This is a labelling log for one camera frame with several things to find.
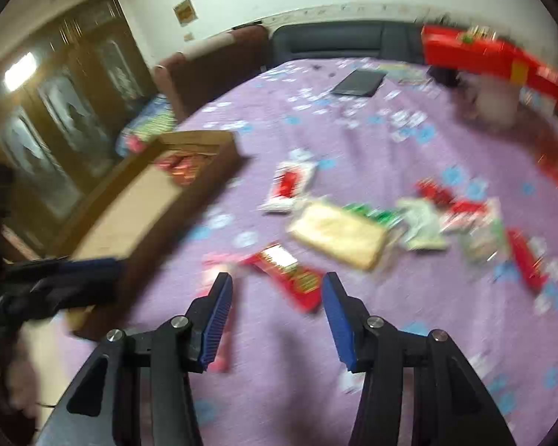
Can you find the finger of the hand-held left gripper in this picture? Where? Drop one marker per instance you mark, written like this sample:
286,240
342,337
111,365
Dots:
56,297
93,268

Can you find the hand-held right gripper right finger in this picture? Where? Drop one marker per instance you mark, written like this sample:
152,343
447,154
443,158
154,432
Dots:
337,325

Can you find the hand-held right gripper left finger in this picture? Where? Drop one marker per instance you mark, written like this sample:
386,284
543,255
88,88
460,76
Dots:
216,325

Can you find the red green snack packet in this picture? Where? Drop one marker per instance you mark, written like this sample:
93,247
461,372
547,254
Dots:
290,278

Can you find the brown cardboard box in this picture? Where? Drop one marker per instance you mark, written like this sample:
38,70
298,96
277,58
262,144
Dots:
135,213

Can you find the small red snack packet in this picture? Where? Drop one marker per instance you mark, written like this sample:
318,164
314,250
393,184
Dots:
435,193

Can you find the person's left hand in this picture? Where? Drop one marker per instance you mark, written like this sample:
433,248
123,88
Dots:
23,383

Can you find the purple floral tablecloth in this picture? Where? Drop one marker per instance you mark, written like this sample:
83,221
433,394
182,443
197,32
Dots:
400,325

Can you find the large beige snack packet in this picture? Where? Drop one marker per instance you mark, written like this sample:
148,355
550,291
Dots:
337,234

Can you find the red snack packets heap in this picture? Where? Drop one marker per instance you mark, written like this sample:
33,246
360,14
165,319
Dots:
186,165

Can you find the wooden glass cabinet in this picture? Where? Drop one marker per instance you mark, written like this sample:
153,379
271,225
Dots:
65,116

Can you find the colourful printed bag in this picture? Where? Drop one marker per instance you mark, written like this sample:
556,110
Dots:
149,121

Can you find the long red snack packet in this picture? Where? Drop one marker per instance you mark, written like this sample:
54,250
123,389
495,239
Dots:
525,260

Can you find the brown armchair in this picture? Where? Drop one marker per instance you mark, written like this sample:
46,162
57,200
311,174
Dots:
204,74

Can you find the black phone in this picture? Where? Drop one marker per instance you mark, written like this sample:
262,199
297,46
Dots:
358,82

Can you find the colourful booklet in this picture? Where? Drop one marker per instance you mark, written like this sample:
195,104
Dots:
411,74

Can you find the red plastic bag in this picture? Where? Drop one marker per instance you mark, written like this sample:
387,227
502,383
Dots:
555,167

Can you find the small black object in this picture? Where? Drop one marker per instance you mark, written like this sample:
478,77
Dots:
446,76

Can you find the white cylinder container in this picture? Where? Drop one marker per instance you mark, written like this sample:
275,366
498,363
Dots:
493,102

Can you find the dark blue sofa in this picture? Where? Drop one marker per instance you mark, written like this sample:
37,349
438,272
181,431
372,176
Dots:
335,39

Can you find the long red gift box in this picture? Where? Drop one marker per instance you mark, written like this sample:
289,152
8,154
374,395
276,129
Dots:
483,51

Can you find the yellow wall sticker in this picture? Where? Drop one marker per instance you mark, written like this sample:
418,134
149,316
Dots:
185,12

